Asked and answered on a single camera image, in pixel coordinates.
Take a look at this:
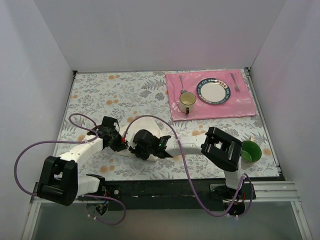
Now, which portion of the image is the white cloth napkin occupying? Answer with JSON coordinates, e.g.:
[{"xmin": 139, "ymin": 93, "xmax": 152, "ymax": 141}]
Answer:
[{"xmin": 115, "ymin": 117, "xmax": 164, "ymax": 162}]

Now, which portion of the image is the silver spoon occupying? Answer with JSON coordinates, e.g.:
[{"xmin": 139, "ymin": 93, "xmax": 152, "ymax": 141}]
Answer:
[{"xmin": 179, "ymin": 75, "xmax": 187, "ymax": 94}]

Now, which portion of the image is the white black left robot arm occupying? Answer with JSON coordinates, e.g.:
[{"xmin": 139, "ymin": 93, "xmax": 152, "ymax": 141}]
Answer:
[{"xmin": 36, "ymin": 116, "xmax": 128, "ymax": 206}]

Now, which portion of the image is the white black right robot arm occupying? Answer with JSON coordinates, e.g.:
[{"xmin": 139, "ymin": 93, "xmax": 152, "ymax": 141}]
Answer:
[{"xmin": 126, "ymin": 127, "xmax": 245, "ymax": 199}]

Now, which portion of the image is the green inside floral mug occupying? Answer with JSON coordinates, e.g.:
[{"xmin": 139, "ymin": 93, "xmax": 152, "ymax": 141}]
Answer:
[{"xmin": 241, "ymin": 136, "xmax": 262, "ymax": 170}]

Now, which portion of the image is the floral patterned table mat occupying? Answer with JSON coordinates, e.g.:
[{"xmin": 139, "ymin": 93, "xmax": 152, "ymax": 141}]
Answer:
[{"xmin": 59, "ymin": 71, "xmax": 281, "ymax": 181}]

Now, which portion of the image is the cream enamel mug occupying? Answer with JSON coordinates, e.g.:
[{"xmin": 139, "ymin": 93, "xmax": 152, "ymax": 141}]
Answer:
[{"xmin": 179, "ymin": 91, "xmax": 197, "ymax": 114}]

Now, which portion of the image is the white plate blue rim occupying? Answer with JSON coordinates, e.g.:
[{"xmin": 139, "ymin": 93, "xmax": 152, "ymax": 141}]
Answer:
[{"xmin": 196, "ymin": 78, "xmax": 231, "ymax": 105}]

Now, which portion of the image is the pink placemat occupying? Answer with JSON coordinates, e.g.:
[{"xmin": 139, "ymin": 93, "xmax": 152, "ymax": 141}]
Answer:
[{"xmin": 165, "ymin": 69, "xmax": 257, "ymax": 121}]

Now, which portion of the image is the silver fork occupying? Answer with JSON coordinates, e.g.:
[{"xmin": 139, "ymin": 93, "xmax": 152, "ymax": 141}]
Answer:
[{"xmin": 230, "ymin": 72, "xmax": 240, "ymax": 92}]

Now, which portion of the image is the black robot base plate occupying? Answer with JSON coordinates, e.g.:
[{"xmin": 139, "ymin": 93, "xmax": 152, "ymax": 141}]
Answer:
[{"xmin": 77, "ymin": 178, "xmax": 257, "ymax": 211}]

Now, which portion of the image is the aluminium frame rail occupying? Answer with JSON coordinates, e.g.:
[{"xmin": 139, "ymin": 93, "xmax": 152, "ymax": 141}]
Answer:
[{"xmin": 29, "ymin": 181, "xmax": 301, "ymax": 204}]

